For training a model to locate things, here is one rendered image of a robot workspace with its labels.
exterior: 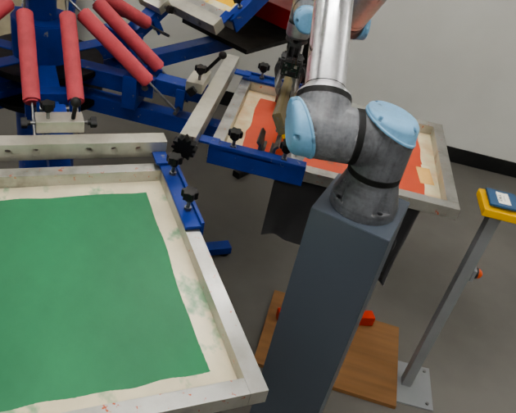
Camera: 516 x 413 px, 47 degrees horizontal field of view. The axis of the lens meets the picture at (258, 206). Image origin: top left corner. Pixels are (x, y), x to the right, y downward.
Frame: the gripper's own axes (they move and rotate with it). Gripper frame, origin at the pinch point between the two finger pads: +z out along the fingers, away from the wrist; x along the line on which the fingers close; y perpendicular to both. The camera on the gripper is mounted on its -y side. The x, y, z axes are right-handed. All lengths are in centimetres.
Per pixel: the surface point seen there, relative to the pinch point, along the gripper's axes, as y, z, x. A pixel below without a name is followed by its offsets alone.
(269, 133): 4.6, 13.9, -1.7
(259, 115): -6.6, 13.9, -7.4
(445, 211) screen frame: 29, 12, 57
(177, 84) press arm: 3.1, 5.3, -35.8
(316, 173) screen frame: 28.9, 10.4, 15.9
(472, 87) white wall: -200, 54, 113
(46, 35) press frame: 9, -3, -79
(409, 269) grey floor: -65, 110, 83
